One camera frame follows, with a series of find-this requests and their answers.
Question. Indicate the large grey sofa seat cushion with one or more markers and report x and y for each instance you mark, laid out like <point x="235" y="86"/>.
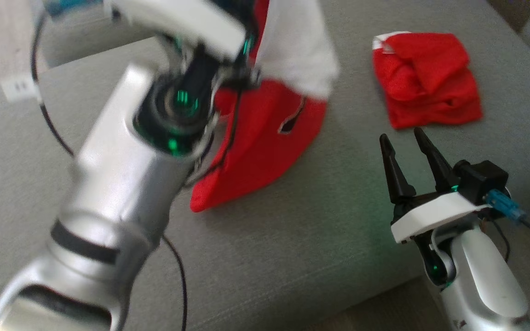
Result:
<point x="292" y="257"/>

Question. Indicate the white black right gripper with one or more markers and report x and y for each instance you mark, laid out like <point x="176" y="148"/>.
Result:
<point x="430" y="214"/>

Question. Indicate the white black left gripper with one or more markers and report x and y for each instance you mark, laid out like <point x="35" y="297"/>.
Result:
<point x="177" y="18"/>

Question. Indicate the red white basketball shorts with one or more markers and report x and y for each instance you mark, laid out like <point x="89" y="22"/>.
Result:
<point x="430" y="87"/>

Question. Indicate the red white basketball jersey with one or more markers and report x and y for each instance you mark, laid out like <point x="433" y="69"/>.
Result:
<point x="260" y="147"/>

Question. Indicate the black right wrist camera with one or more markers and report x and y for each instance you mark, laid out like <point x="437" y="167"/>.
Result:
<point x="483" y="179"/>

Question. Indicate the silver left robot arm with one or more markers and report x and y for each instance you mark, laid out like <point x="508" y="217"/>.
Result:
<point x="113" y="193"/>

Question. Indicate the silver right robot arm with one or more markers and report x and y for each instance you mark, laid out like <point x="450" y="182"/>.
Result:
<point x="486" y="285"/>

